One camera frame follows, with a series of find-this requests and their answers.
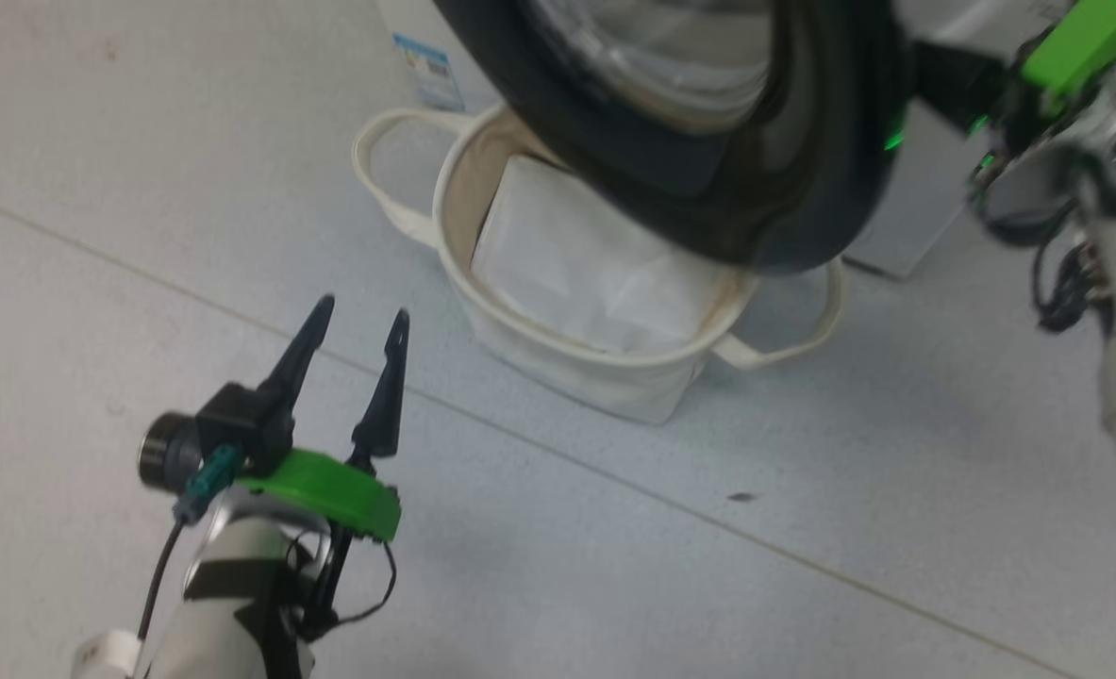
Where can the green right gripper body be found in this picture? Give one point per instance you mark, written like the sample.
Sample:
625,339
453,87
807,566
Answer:
1091,42

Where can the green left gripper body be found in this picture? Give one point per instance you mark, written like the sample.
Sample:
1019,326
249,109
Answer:
331,490

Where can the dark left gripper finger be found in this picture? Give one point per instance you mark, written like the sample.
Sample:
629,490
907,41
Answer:
386,396
315,339

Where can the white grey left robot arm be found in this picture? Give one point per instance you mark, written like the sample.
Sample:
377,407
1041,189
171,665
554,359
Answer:
227,604

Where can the cream fabric laundry basket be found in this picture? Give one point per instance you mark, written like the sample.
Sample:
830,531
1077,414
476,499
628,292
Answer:
595,377

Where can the white washing machine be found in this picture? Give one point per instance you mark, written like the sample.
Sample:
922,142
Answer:
907,217

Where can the blue energy label sticker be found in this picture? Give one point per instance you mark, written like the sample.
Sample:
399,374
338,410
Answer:
430,74

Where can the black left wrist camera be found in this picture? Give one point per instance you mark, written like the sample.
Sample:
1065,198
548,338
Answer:
237,424

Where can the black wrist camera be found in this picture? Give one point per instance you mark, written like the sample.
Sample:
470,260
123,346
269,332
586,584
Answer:
237,424
963,85

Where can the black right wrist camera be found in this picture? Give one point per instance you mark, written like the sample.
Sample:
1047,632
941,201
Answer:
963,85

